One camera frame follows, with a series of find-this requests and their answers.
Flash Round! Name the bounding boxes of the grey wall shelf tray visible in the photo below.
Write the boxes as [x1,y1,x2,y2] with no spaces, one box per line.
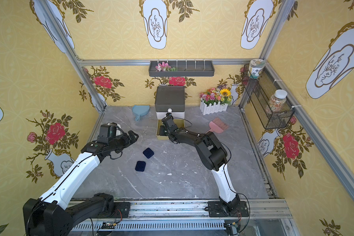
[148,60,215,77]

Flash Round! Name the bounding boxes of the glass jar white lid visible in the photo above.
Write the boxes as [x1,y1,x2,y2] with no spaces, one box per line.
[266,89,288,115]

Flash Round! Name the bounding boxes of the blue dustpan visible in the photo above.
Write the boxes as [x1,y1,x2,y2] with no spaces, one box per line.
[132,105,150,122]

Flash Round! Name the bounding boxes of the black wire basket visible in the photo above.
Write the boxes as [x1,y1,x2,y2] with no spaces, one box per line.
[239,65,295,129]

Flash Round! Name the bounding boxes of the navy brooch box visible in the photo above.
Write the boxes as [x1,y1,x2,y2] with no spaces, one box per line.
[143,147,154,159]
[135,161,146,172]

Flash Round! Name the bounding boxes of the flowers in white fence planter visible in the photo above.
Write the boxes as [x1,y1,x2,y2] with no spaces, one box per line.
[199,88,233,115]

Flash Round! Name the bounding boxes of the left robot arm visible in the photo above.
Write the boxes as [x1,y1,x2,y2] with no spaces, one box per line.
[23,123,139,236]

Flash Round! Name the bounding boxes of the small circuit board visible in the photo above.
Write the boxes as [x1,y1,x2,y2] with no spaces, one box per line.
[100,221,117,230]

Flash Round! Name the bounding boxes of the pink flowers on shelf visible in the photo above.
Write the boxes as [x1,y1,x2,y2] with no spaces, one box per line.
[155,62,177,72]

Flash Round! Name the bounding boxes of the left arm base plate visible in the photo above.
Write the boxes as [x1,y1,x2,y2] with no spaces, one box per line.
[111,202,131,219]

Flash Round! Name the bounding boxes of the three-drawer storage cabinet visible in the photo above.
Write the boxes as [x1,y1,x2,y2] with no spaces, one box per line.
[155,86,185,140]

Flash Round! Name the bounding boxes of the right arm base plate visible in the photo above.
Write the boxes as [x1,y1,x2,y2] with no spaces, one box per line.
[204,201,249,217]

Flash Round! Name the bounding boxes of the jar with patterned lid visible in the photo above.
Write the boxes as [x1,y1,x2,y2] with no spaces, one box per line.
[248,59,266,79]

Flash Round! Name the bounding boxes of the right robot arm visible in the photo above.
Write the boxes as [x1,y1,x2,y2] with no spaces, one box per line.
[161,113,241,212]

